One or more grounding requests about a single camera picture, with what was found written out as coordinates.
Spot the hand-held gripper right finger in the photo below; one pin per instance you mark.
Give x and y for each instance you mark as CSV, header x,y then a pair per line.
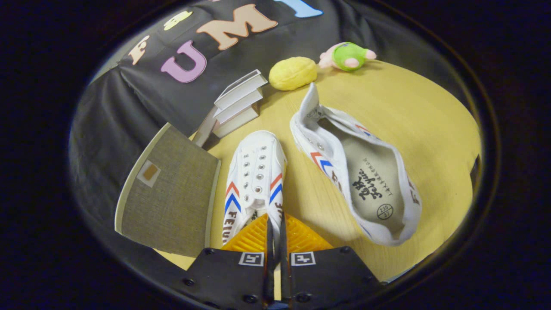
x,y
327,275

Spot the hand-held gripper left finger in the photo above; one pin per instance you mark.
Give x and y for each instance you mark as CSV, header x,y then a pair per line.
x,y
228,275

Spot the white canvas shoe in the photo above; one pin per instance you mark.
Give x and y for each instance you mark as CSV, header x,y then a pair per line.
x,y
370,185
257,150

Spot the brown cover leaning book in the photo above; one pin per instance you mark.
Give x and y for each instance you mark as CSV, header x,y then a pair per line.
x,y
205,129

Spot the white book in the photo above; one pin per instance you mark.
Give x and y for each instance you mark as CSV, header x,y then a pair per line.
x,y
236,122
241,88
239,107

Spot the black backdrop cloth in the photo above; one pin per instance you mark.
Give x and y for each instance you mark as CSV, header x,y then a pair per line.
x,y
129,107

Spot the yellow plush ball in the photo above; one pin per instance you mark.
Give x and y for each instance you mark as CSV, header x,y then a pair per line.
x,y
292,73

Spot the pink and green plush toy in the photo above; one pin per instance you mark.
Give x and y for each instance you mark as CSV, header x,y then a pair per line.
x,y
348,56

